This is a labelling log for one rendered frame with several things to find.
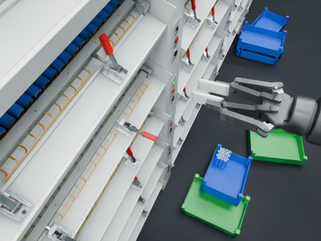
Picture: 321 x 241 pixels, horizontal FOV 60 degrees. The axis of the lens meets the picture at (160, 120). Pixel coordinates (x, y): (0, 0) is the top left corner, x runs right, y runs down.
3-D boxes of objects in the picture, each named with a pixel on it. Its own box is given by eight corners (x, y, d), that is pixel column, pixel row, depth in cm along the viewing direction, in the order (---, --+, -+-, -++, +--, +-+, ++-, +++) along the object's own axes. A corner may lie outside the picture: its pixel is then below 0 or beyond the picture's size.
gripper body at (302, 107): (320, 89, 53) (269, 78, 56) (312, 124, 48) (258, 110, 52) (308, 113, 58) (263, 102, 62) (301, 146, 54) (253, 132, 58)
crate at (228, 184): (214, 152, 165) (218, 143, 160) (247, 166, 160) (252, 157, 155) (199, 190, 143) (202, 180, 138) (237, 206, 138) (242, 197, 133)
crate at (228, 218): (246, 201, 149) (250, 196, 142) (235, 237, 139) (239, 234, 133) (194, 178, 156) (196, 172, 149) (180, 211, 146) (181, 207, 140)
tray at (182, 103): (217, 44, 148) (231, 26, 136) (170, 133, 118) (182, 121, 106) (185, 23, 146) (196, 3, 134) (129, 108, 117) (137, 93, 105)
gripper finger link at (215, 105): (230, 109, 58) (225, 120, 57) (207, 103, 60) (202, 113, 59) (230, 104, 57) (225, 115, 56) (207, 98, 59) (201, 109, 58)
